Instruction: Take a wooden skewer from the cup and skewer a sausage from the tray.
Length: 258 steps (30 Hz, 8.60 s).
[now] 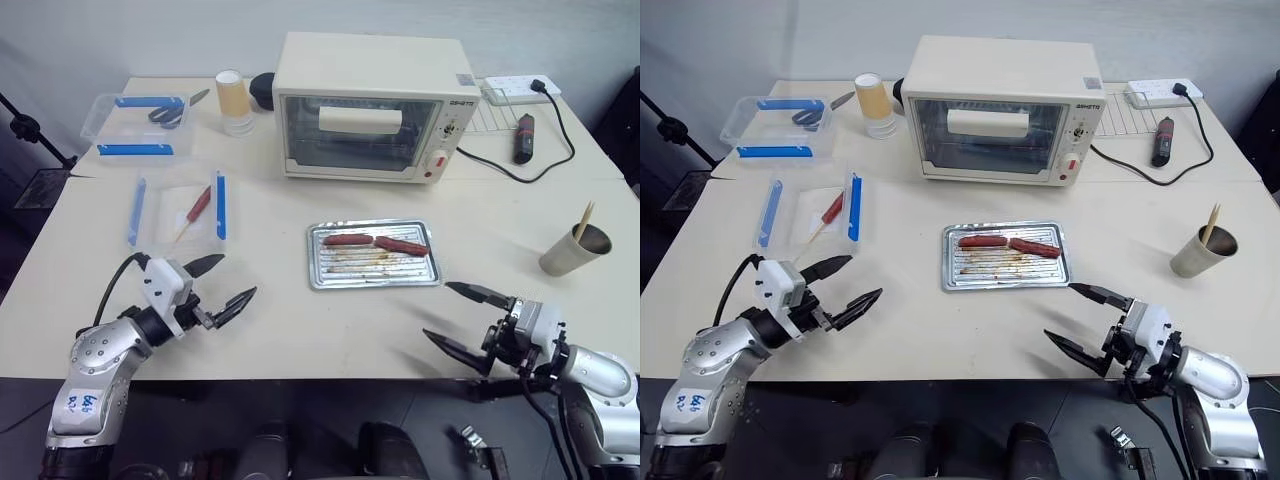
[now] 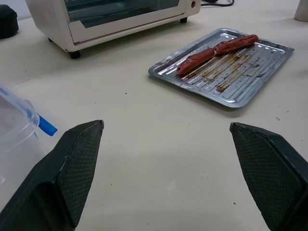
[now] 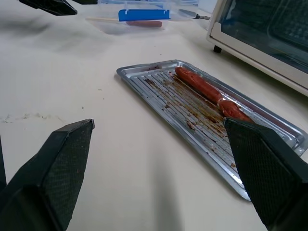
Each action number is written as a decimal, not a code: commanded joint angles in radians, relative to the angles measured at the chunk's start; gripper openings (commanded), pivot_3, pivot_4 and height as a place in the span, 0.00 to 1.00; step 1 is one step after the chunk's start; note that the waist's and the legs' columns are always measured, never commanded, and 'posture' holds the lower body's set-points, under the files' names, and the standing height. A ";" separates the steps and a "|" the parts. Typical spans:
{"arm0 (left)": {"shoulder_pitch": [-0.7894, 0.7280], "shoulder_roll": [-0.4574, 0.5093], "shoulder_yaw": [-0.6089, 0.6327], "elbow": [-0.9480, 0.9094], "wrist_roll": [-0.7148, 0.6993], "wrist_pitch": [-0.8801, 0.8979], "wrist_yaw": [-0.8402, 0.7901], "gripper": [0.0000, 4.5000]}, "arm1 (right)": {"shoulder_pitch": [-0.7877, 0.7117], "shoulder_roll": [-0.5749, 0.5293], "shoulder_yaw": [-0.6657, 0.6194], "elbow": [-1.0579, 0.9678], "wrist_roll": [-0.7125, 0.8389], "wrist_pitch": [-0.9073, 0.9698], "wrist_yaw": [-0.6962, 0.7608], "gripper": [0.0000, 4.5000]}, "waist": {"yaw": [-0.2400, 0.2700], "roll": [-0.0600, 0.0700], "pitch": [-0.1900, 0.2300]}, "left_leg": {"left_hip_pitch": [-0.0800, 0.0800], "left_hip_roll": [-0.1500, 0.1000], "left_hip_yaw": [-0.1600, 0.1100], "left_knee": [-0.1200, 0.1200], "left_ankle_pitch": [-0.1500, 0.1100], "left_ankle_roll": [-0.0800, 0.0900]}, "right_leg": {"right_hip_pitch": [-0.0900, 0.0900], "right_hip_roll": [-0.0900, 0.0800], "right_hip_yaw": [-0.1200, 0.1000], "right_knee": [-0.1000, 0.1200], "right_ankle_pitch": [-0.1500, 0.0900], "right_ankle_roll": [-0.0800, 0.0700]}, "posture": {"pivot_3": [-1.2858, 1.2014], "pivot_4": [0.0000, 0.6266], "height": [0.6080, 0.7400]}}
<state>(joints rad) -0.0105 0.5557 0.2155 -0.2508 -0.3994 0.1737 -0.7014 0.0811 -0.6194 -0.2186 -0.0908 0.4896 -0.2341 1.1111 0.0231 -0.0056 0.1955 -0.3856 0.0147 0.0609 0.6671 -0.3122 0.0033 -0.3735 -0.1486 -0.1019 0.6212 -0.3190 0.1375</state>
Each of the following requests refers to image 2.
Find black round case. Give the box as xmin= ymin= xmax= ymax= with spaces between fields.
xmin=0 ymin=4 xmax=19 ymax=40

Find short red sausage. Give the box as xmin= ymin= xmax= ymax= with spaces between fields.
xmin=177 ymin=47 xmax=216 ymax=76

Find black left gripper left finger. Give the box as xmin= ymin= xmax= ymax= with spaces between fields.
xmin=0 ymin=119 xmax=104 ymax=231

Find white toaster oven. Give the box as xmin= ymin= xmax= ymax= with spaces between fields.
xmin=25 ymin=0 xmax=201 ymax=59

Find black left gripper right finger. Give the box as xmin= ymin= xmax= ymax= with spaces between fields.
xmin=229 ymin=122 xmax=308 ymax=231

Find long red sausage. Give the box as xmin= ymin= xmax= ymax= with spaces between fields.
xmin=214 ymin=34 xmax=259 ymax=55

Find clear plastic container blue clips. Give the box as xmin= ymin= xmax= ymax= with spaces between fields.
xmin=0 ymin=84 xmax=58 ymax=185

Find black power cable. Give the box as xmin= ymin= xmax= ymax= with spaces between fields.
xmin=200 ymin=0 xmax=235 ymax=7

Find silver metal baking tray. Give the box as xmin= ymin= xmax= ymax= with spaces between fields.
xmin=148 ymin=27 xmax=295 ymax=109

